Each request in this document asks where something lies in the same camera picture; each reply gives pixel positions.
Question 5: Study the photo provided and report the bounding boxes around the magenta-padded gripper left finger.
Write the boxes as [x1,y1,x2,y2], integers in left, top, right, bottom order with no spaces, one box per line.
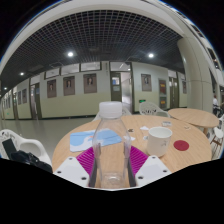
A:
[53,146,99,188]

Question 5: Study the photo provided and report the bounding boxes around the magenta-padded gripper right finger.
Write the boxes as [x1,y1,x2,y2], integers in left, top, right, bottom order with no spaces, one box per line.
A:
[127,145,173,188]

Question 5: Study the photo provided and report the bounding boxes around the clear plastic water bottle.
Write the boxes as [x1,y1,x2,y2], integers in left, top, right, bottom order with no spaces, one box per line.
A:
[91,101,132,190]

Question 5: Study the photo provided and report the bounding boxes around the white ceramic mug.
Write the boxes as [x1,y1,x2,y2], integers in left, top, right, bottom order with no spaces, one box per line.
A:
[146,126,174,158]

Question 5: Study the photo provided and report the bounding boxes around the blue and white paper booklet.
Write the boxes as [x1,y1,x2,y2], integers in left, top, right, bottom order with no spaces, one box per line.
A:
[69,128,123,153]

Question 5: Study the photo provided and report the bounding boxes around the flat round red coaster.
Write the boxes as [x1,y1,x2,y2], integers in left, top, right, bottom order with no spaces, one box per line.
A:
[173,139,190,152]

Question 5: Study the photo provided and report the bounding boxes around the black bag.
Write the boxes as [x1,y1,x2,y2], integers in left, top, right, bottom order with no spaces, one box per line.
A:
[1,138,54,174]

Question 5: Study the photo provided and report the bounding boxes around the white plastic armchair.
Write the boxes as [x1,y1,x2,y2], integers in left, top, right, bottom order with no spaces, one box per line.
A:
[0,129,53,168]

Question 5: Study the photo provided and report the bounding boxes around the round wooden side table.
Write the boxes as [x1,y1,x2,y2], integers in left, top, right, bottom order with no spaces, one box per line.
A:
[167,107,220,136]

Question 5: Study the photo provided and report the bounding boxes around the white chair with wooden legs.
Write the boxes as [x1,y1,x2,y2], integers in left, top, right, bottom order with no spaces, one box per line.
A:
[209,114,224,159]

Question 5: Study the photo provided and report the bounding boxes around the dark-framed open door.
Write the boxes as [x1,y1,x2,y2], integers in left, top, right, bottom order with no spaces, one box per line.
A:
[109,70,134,114]

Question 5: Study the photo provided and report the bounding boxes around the person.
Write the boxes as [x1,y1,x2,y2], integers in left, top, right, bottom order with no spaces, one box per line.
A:
[212,94,221,116]

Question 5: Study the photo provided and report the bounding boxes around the round ceiling lights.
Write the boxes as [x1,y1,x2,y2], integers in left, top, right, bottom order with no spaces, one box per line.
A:
[3,51,156,91]

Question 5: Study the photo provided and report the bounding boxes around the framed wall portraits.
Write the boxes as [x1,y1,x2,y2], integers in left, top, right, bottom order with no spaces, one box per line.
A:
[3,72,188,108]

